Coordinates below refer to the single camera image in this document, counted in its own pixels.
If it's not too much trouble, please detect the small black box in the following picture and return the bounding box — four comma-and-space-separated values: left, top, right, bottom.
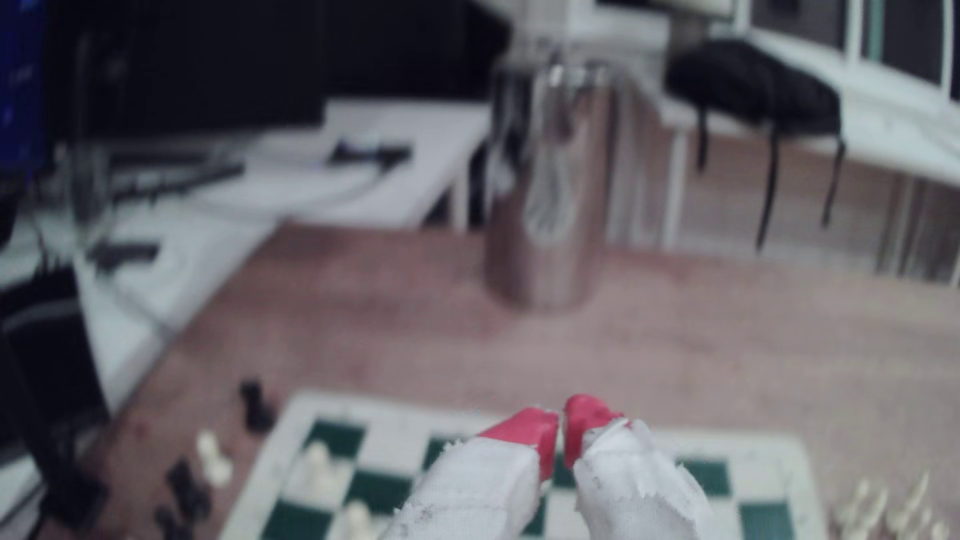
39, 463, 111, 530

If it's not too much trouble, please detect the small black desk gadget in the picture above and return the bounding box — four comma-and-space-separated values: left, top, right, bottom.
328, 141, 415, 171

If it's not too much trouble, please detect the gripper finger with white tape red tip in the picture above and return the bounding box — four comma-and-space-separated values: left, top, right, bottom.
563, 394, 715, 540
382, 407, 561, 540

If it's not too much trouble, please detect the white long table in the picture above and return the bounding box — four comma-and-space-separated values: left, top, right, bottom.
656, 30, 960, 290

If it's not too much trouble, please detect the black chess piece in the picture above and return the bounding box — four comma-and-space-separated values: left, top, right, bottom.
239, 379, 278, 435

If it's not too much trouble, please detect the blue object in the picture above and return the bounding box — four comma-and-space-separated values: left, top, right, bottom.
0, 0, 48, 175

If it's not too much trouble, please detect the flat black device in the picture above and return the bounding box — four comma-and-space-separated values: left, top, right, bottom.
86, 240, 163, 276

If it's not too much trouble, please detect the green and white chess board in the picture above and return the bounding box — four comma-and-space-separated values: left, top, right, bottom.
217, 388, 830, 540

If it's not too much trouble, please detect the black knight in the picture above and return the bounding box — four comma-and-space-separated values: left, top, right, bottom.
165, 458, 213, 523

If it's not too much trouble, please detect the large black case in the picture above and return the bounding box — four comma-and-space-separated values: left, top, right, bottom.
0, 266, 112, 455

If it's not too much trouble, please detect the window with white frame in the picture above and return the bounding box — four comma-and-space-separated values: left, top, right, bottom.
742, 0, 960, 102

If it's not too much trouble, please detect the black bag with straps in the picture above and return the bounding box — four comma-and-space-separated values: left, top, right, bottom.
663, 39, 849, 252

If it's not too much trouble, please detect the white desk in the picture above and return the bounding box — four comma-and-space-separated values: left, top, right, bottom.
75, 97, 495, 354

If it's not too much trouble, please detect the shiny metal cylinder bin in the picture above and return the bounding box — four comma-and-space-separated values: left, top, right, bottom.
483, 56, 639, 312

